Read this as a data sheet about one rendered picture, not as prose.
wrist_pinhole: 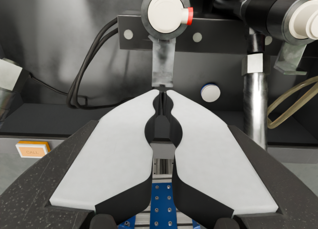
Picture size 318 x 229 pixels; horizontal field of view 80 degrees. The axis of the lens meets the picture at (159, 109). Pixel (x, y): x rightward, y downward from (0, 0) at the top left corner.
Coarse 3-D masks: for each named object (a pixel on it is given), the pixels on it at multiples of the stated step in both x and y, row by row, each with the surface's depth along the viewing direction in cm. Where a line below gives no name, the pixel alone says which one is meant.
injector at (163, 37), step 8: (144, 0) 10; (184, 0) 10; (144, 8) 10; (184, 8) 10; (144, 16) 11; (144, 24) 11; (184, 24) 11; (152, 32) 11; (160, 32) 11; (176, 32) 11; (160, 40) 16; (168, 40) 16
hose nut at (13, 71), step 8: (0, 64) 11; (8, 64) 11; (16, 64) 12; (0, 72) 11; (8, 72) 11; (16, 72) 11; (24, 72) 12; (0, 80) 11; (8, 80) 11; (16, 80) 12; (24, 80) 12; (8, 88) 11; (16, 88) 12
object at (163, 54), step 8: (152, 40) 12; (160, 48) 12; (168, 48) 12; (152, 56) 12; (160, 56) 12; (168, 56) 12; (152, 64) 12; (160, 64) 12; (168, 64) 12; (152, 72) 13; (160, 72) 13; (168, 72) 13
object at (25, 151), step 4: (20, 148) 33; (24, 148) 33; (28, 148) 33; (32, 148) 33; (36, 148) 33; (40, 148) 33; (48, 148) 34; (24, 152) 34; (28, 152) 34; (32, 152) 34; (36, 152) 34; (40, 152) 34; (32, 156) 34; (36, 156) 34; (40, 156) 34
